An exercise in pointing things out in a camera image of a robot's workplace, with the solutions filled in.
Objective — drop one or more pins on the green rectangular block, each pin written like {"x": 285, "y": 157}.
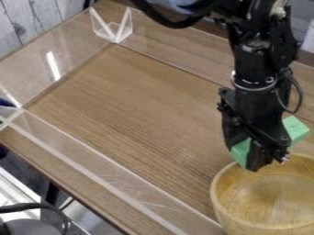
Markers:
{"x": 298, "y": 132}

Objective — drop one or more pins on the black table leg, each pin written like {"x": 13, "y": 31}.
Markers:
{"x": 52, "y": 194}

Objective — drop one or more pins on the clear acrylic tray wall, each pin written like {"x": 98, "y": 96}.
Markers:
{"x": 111, "y": 112}

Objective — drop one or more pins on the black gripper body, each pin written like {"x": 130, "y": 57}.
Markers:
{"x": 259, "y": 110}

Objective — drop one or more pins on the light wooden bowl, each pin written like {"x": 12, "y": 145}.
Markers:
{"x": 269, "y": 202}

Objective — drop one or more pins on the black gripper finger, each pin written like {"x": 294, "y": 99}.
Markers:
{"x": 234, "y": 131}
{"x": 261, "y": 155}

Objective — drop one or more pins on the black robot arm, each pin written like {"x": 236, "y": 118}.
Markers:
{"x": 265, "y": 48}

